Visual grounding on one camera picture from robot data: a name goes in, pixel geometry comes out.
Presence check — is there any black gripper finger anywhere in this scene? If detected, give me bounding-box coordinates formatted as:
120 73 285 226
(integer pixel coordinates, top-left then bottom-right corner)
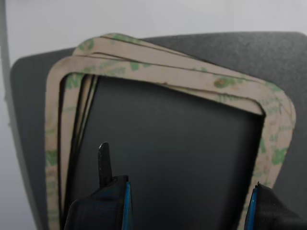
244 181 307 230
63 142 133 230

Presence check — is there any dark grey stack tray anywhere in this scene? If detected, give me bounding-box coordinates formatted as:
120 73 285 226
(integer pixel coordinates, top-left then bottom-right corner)
9 31 307 230

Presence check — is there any beige rectangular frame green print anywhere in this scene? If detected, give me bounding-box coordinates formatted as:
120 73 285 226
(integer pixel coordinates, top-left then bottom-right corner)
71 46 297 192
73 32 286 96
45 56 297 230

